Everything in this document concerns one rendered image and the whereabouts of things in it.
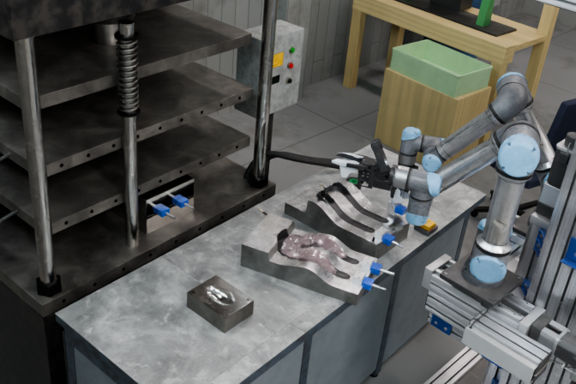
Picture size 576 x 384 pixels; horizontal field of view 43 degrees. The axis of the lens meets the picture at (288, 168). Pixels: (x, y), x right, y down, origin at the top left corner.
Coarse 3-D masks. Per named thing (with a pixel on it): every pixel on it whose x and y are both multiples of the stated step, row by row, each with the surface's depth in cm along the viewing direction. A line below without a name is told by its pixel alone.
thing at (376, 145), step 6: (378, 138) 240; (372, 144) 238; (378, 144) 237; (372, 150) 240; (378, 150) 238; (378, 156) 238; (384, 156) 240; (378, 162) 239; (384, 162) 238; (384, 168) 239
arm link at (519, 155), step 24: (504, 144) 219; (528, 144) 215; (504, 168) 220; (528, 168) 217; (504, 192) 226; (504, 216) 230; (480, 240) 239; (504, 240) 235; (480, 264) 237; (504, 264) 236
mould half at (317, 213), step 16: (304, 192) 337; (336, 192) 325; (352, 192) 329; (288, 208) 328; (304, 208) 325; (320, 208) 315; (352, 208) 322; (368, 208) 325; (304, 224) 325; (320, 224) 318; (336, 224) 312; (368, 224) 314; (384, 224) 314; (400, 224) 315; (352, 240) 308; (368, 240) 302; (400, 240) 318
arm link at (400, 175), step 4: (396, 168) 239; (400, 168) 238; (404, 168) 238; (408, 168) 238; (396, 172) 237; (400, 172) 237; (404, 172) 237; (396, 176) 237; (400, 176) 237; (404, 176) 237; (396, 180) 237; (400, 180) 237; (404, 180) 237; (396, 184) 238; (400, 184) 238; (404, 184) 237; (400, 188) 239; (404, 188) 238
